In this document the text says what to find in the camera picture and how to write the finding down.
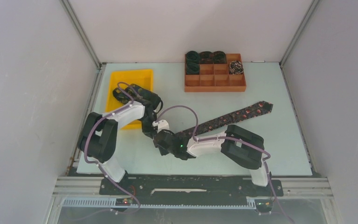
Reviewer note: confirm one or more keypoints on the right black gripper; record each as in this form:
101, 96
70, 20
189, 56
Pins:
162, 152

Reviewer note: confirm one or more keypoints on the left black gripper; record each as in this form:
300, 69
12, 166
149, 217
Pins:
149, 131

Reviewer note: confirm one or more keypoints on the white-patterned tie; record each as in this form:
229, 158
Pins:
235, 67

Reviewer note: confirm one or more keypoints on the dark floral red-dotted tie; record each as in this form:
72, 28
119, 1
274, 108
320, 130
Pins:
258, 109

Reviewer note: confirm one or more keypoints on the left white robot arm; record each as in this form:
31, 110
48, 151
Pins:
98, 138

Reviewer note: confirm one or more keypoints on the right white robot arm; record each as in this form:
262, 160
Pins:
241, 146

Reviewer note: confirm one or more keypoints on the dark gold-patterned folded tie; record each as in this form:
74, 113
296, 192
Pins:
135, 91

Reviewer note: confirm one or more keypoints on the yellow plastic bin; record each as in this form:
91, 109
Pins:
131, 101

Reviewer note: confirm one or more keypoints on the orange compartment tray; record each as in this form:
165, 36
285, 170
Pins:
216, 78

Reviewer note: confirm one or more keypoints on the rolled dark red-patterned tie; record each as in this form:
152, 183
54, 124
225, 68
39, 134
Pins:
206, 57

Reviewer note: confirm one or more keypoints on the rolled dark gold-patterned tie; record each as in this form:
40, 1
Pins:
219, 57

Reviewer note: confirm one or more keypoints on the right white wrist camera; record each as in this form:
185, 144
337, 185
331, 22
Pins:
161, 125

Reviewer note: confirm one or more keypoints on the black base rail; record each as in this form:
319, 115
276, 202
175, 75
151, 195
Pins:
197, 190

